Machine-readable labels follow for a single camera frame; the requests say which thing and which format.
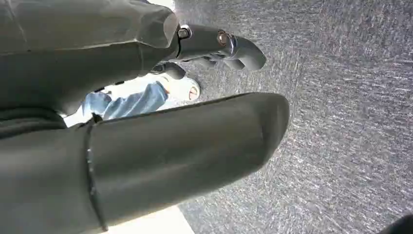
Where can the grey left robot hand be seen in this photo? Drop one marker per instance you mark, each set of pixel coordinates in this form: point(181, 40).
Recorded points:
point(167, 155)

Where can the person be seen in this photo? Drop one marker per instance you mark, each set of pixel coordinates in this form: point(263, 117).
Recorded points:
point(135, 103)

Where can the black robot foot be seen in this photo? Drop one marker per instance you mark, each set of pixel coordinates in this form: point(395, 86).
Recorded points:
point(401, 226)

